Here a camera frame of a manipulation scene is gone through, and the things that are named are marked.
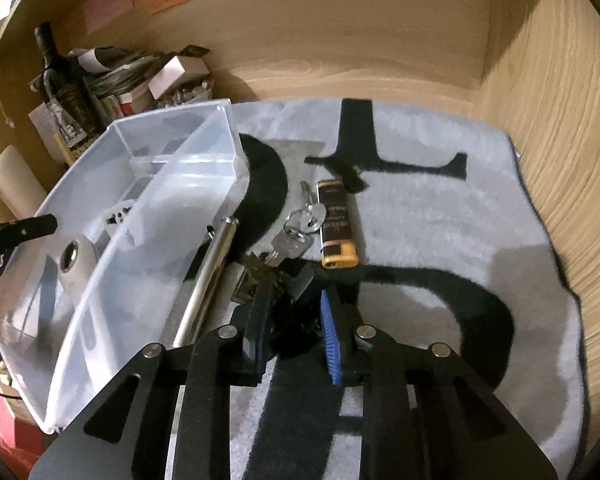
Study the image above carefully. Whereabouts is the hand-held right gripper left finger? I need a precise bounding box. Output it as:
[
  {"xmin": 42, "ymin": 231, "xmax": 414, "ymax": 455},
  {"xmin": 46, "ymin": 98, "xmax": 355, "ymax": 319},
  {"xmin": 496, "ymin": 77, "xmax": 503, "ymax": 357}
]
[{"xmin": 27, "ymin": 270, "xmax": 281, "ymax": 480}]

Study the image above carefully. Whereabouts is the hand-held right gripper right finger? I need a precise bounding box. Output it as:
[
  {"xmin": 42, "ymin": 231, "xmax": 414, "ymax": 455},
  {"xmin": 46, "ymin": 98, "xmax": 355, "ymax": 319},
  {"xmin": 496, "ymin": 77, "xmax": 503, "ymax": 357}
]
[{"xmin": 320, "ymin": 285, "xmax": 558, "ymax": 480}]

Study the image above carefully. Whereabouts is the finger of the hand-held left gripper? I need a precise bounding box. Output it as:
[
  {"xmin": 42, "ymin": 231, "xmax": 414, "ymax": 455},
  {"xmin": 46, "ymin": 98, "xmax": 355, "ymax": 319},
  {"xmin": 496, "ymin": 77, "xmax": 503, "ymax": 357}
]
[{"xmin": 0, "ymin": 213, "xmax": 59, "ymax": 242}]

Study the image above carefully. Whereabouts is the silver metal tube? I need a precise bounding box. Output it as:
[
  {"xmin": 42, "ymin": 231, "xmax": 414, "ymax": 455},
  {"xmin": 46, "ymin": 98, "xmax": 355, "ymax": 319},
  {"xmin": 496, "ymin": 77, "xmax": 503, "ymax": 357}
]
[{"xmin": 172, "ymin": 215, "xmax": 240, "ymax": 348}]

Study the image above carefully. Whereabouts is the bunch of silver keys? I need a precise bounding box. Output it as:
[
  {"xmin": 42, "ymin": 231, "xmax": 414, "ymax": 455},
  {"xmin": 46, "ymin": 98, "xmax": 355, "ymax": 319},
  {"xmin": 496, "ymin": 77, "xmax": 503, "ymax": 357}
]
[{"xmin": 267, "ymin": 180, "xmax": 327, "ymax": 266}]

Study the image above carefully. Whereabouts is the yellow black lighter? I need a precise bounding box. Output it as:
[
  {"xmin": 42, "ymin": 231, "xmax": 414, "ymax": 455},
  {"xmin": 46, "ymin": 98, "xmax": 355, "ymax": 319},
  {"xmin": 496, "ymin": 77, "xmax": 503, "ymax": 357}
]
[{"xmin": 316, "ymin": 180, "xmax": 359, "ymax": 268}]

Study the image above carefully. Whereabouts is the clear plastic storage box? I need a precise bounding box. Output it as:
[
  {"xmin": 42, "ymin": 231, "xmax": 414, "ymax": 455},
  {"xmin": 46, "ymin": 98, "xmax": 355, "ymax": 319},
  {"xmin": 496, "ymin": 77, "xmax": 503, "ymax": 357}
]
[{"xmin": 0, "ymin": 99, "xmax": 246, "ymax": 436}]

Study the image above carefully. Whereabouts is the cream cylindrical speaker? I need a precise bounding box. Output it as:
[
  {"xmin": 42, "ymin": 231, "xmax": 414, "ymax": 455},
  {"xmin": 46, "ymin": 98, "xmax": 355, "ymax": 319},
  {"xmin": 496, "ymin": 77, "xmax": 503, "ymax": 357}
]
[{"xmin": 0, "ymin": 145, "xmax": 48, "ymax": 221}]

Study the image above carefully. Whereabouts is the white handheld device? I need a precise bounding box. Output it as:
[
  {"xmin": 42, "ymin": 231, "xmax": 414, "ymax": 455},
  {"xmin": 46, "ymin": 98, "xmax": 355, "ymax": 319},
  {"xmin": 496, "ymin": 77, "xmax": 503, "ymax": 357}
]
[{"xmin": 57, "ymin": 234, "xmax": 98, "ymax": 291}]

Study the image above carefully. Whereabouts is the grey travel adapter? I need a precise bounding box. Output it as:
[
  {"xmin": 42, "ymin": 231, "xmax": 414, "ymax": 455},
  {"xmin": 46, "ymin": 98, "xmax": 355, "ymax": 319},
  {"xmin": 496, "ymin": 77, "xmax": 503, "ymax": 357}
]
[{"xmin": 102, "ymin": 199, "xmax": 138, "ymax": 236}]

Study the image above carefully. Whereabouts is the white paper note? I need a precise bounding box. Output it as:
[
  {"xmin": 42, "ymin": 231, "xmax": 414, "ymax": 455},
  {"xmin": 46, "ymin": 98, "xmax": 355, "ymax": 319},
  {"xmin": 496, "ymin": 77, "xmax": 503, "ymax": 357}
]
[{"xmin": 28, "ymin": 102, "xmax": 63, "ymax": 163}]

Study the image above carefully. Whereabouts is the dark wine bottle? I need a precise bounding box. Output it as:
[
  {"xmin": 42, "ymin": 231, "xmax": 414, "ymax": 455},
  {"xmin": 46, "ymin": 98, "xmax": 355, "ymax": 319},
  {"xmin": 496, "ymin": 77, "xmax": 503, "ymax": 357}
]
[{"xmin": 32, "ymin": 21, "xmax": 108, "ymax": 136}]

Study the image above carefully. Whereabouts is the grey black printed mat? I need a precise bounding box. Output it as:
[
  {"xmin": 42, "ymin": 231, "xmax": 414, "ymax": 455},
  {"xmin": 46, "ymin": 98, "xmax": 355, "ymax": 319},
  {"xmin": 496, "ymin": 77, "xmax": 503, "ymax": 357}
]
[{"xmin": 160, "ymin": 97, "xmax": 588, "ymax": 480}]

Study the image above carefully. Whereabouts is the red box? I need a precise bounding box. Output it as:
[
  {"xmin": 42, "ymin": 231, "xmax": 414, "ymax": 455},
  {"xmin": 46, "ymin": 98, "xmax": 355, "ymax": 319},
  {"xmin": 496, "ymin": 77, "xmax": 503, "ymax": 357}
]
[{"xmin": 119, "ymin": 91, "xmax": 151, "ymax": 117}]

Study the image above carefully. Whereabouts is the person's orange clothing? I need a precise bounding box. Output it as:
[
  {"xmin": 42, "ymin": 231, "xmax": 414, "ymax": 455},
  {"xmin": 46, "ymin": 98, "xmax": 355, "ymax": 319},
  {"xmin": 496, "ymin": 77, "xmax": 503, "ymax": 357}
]
[{"xmin": 0, "ymin": 394, "xmax": 56, "ymax": 461}]

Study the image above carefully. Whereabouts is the stack of papers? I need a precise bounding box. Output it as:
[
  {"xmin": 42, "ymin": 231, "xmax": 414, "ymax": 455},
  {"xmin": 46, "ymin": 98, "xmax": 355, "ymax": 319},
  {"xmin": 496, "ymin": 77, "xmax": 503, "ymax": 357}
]
[{"xmin": 67, "ymin": 45, "xmax": 211, "ymax": 98}]

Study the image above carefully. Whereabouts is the white bowl of small parts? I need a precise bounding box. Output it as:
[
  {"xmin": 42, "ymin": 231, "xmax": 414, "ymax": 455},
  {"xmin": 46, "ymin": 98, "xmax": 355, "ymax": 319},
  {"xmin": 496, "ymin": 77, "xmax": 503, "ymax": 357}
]
[{"xmin": 157, "ymin": 80, "xmax": 216, "ymax": 110}]

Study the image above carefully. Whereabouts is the small white cardboard box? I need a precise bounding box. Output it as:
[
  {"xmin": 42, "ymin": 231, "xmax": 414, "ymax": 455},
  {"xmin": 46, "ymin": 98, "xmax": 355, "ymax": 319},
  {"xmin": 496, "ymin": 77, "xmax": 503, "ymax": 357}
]
[{"xmin": 147, "ymin": 56, "xmax": 210, "ymax": 100}]

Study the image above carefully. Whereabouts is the pink sticky note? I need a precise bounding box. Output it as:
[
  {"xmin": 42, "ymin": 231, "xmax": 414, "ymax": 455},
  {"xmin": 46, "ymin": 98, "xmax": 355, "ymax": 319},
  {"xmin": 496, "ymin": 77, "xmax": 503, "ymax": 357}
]
[{"xmin": 82, "ymin": 0, "xmax": 133, "ymax": 33}]

